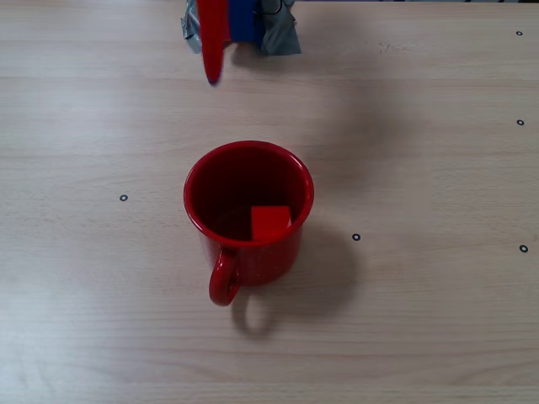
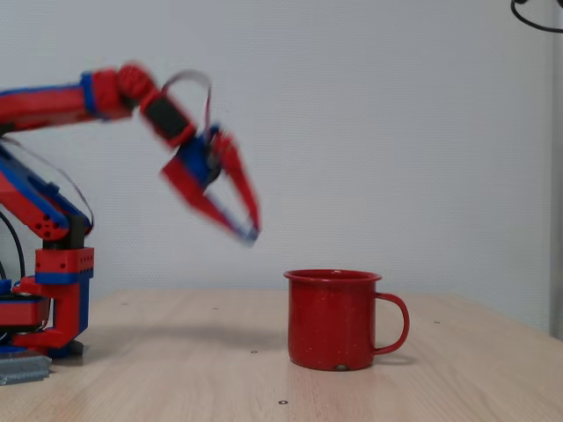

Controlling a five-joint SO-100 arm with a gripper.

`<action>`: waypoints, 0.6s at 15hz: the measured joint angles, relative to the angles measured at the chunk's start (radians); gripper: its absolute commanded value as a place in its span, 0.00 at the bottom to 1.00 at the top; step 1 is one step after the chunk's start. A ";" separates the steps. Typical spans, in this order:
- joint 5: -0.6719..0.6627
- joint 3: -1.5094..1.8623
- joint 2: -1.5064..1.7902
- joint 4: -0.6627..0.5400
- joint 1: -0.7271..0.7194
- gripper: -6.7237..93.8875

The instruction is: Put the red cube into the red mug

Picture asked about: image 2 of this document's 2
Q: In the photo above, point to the red enamel mug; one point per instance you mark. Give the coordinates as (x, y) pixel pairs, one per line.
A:
(331, 321)

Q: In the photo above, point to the red blue gripper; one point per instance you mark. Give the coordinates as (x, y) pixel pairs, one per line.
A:
(196, 167)

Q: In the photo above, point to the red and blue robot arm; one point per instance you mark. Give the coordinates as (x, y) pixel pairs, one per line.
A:
(59, 307)

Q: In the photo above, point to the grey table clamp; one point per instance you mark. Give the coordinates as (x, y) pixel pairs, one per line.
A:
(24, 369)

